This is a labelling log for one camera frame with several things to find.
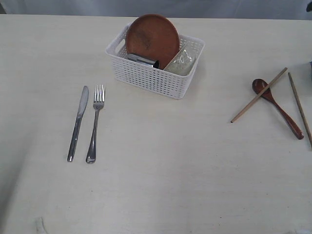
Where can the white perforated plastic basket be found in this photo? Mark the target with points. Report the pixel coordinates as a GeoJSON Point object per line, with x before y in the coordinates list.
{"type": "Point", "coordinates": [149, 78]}

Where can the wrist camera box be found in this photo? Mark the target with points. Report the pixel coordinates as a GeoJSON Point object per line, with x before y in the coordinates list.
{"type": "Point", "coordinates": [309, 7]}

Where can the speckled glass bowl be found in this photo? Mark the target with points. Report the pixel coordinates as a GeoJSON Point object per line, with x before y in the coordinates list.
{"type": "Point", "coordinates": [183, 62]}

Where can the steel cup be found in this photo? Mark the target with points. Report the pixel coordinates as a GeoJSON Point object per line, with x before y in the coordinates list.
{"type": "Point", "coordinates": [143, 60]}

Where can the brown wooden plate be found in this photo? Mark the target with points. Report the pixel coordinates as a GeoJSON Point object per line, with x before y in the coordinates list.
{"type": "Point", "coordinates": [154, 37]}

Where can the dark red wooden spoon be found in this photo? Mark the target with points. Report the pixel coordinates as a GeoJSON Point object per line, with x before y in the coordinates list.
{"type": "Point", "coordinates": [258, 85]}

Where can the silver table knife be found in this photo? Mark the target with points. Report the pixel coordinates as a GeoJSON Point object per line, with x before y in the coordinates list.
{"type": "Point", "coordinates": [81, 109]}

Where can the wooden chopstick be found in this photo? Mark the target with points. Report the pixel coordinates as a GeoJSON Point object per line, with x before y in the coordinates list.
{"type": "Point", "coordinates": [296, 96]}
{"type": "Point", "coordinates": [253, 101]}

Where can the silver fork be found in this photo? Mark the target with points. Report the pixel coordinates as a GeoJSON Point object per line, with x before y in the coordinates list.
{"type": "Point", "coordinates": [98, 104]}

